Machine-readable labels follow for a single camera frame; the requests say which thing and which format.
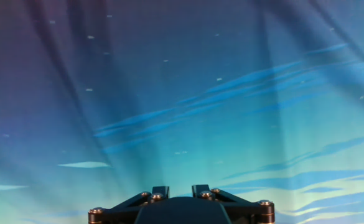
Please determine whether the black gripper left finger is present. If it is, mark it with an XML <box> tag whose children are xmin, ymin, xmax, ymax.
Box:
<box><xmin>88</xmin><ymin>185</ymin><xmax>170</xmax><ymax>224</ymax></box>

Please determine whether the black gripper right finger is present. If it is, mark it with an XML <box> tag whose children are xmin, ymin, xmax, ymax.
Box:
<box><xmin>191</xmin><ymin>184</ymin><xmax>275</xmax><ymax>224</ymax></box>

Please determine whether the printed sunset forest cloth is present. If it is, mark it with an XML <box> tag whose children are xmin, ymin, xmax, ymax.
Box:
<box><xmin>0</xmin><ymin>0</ymin><xmax>364</xmax><ymax>224</ymax></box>

